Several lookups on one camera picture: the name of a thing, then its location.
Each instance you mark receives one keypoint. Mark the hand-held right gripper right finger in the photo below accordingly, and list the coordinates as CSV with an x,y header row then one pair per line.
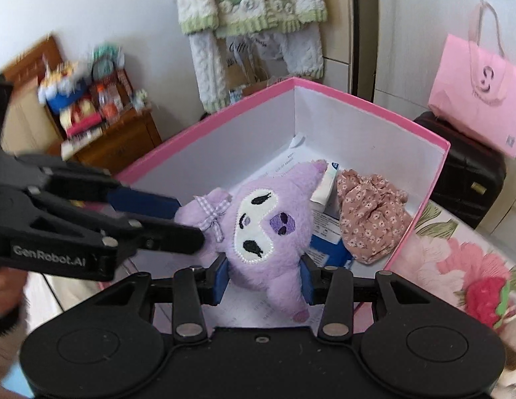
x,y
307,284

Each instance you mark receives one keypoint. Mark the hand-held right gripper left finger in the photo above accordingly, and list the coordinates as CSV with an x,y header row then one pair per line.
x,y
220,284

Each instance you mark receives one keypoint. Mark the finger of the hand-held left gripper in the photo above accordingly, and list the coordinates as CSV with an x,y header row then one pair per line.
x,y
145,205
170,239

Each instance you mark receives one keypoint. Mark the purple plush toy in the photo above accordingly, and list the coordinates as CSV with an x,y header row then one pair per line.
x,y
266,232

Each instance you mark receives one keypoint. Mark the pink floral scrunchie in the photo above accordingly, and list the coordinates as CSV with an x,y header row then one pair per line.
x,y
370,216

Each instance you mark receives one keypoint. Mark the pink cardboard box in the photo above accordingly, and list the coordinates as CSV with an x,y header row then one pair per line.
x,y
345,133

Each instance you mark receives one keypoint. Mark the person's left forearm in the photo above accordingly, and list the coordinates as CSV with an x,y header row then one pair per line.
x,y
4,357

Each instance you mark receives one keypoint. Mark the person's left hand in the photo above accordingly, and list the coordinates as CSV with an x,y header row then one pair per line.
x,y
6,291

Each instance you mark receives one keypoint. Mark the wooden nightstand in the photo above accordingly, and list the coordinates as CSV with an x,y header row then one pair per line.
x,y
116,141

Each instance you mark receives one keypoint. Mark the floral tablecloth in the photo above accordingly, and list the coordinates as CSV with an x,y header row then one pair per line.
x,y
441,266

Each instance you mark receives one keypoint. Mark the teal round item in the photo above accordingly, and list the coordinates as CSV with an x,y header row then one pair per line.
x,y
106,62

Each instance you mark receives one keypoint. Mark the red strawberry plush toy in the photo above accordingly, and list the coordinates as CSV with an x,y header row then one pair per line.
x,y
484,301

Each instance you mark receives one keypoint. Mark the black suitcase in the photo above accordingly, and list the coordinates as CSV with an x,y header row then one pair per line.
x,y
465,174

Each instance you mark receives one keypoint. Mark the green white knitted sweater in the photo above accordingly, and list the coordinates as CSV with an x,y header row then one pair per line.
x,y
299,54

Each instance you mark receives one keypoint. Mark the pink tote bag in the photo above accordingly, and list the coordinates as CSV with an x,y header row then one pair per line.
x,y
478,95

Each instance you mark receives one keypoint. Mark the beige cabinet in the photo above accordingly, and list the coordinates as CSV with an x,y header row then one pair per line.
x,y
339,29

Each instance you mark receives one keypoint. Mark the grey wardrobe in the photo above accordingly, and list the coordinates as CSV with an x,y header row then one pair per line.
x,y
416,29

